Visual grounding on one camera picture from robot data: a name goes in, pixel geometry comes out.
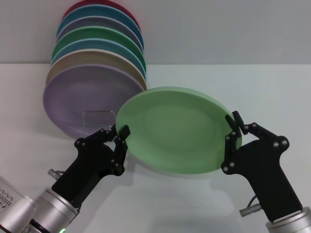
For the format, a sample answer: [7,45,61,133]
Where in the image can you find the light blue plate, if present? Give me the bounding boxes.
[50,37,147,81]

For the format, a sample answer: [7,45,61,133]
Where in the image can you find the beige plate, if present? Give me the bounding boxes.
[46,48,148,94]

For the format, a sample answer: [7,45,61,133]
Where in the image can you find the grey purple plate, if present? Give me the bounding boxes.
[56,16,144,51]

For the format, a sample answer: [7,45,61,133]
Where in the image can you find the right gripper cable connector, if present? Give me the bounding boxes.
[239,195,263,216]

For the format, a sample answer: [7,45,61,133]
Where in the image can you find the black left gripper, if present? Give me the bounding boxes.
[51,123,132,210]

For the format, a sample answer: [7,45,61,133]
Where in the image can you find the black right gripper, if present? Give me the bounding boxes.
[221,111,304,223]

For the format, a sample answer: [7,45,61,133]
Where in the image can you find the clear plate rack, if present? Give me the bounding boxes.
[81,110,117,137]

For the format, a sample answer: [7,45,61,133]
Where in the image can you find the left gripper cable connector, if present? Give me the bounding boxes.
[48,169,66,181]

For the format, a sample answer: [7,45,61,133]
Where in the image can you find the teal blue plate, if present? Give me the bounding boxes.
[57,4,145,50]

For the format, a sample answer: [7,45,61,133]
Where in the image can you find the dark green plate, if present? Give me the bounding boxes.
[51,25,147,71]

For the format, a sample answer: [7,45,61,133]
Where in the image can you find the gripper cable connector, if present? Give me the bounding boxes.
[48,169,66,181]
[239,195,263,216]

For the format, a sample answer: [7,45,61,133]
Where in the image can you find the red plate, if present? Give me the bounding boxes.
[61,0,141,31]

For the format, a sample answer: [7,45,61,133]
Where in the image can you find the light green plate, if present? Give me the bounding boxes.
[115,86,243,175]

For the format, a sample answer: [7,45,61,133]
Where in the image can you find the lavender plate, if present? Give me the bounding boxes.
[43,64,144,139]

